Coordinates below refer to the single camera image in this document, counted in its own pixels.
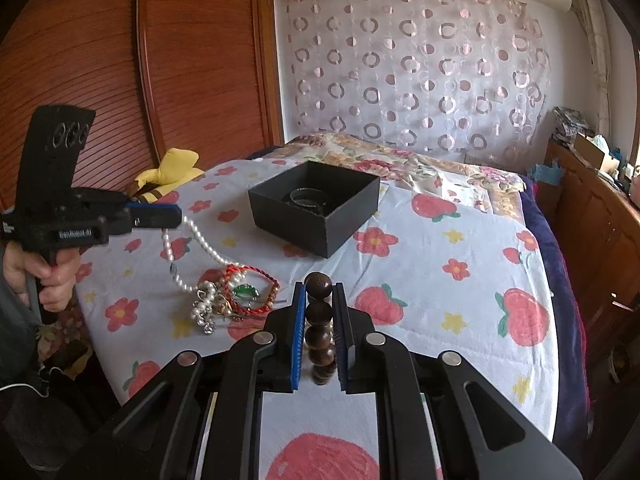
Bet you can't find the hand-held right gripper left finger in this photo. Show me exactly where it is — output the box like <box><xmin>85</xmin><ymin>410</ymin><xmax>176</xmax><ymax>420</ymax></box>
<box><xmin>114</xmin><ymin>281</ymin><xmax>307</xmax><ymax>480</ymax></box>

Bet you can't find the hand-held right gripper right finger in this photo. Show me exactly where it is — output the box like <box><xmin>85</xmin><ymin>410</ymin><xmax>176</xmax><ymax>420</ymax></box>
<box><xmin>332</xmin><ymin>282</ymin><xmax>583</xmax><ymax>480</ymax></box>

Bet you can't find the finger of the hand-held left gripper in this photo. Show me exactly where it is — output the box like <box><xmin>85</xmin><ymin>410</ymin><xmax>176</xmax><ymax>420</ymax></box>
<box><xmin>122</xmin><ymin>199</ymin><xmax>182</xmax><ymax>231</ymax></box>

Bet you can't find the brown wooden bead bracelet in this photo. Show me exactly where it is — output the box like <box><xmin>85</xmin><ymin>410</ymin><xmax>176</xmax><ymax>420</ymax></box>
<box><xmin>305</xmin><ymin>273</ymin><xmax>337</xmax><ymax>387</ymax></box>

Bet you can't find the white pearl necklace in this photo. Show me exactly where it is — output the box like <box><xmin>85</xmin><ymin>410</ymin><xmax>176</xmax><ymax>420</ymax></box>
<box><xmin>161</xmin><ymin>216</ymin><xmax>242</xmax><ymax>292</ymax></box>

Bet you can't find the black jewelry box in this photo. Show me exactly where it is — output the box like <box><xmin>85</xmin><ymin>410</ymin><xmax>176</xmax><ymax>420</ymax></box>
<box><xmin>248</xmin><ymin>161</ymin><xmax>382</xmax><ymax>260</ymax></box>

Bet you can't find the silver pearl jewelry cluster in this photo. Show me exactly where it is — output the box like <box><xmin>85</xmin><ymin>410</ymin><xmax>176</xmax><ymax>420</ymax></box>
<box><xmin>189</xmin><ymin>281</ymin><xmax>244</xmax><ymax>337</ymax></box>

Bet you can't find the person's left hand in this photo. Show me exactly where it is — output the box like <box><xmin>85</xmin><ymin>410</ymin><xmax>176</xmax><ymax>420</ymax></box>
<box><xmin>2</xmin><ymin>242</ymin><xmax>82</xmax><ymax>313</ymax></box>

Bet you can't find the yellow plush toy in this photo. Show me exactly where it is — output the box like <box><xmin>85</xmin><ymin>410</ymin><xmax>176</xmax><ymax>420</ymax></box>
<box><xmin>134</xmin><ymin>148</ymin><xmax>205</xmax><ymax>205</ymax></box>

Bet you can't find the dark bangle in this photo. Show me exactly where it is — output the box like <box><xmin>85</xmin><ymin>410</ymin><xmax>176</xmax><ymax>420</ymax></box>
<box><xmin>286</xmin><ymin>187</ymin><xmax>329</xmax><ymax>209</ymax></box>

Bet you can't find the wooden wardrobe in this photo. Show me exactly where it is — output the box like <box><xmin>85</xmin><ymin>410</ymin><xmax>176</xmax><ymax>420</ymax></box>
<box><xmin>0</xmin><ymin>0</ymin><xmax>286</xmax><ymax>211</ymax></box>

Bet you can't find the floral quilt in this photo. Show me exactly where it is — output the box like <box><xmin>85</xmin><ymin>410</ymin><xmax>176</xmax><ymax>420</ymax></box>
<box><xmin>279</xmin><ymin>132</ymin><xmax>526</xmax><ymax>213</ymax></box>

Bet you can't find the dark blue fleece blanket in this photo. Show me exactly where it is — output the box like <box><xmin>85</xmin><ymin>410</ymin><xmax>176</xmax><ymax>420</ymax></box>
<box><xmin>520</xmin><ymin>175</ymin><xmax>593</xmax><ymax>436</ymax></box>

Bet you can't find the wooden side cabinet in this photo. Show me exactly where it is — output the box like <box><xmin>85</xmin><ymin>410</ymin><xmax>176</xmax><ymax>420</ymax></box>
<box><xmin>544</xmin><ymin>138</ymin><xmax>640</xmax><ymax>331</ymax></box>

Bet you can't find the circle pattern sheer curtain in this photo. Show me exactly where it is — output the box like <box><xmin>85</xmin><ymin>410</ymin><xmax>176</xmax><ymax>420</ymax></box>
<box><xmin>278</xmin><ymin>0</ymin><xmax>552</xmax><ymax>166</ymax></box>

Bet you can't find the cardboard box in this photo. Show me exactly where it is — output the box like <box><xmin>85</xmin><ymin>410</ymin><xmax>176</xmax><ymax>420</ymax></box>
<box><xmin>573</xmin><ymin>133</ymin><xmax>619</xmax><ymax>174</ymax></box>

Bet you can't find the red braided cord bracelet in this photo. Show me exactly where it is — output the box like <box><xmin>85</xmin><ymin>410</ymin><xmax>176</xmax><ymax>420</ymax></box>
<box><xmin>223</xmin><ymin>264</ymin><xmax>282</xmax><ymax>316</ymax></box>

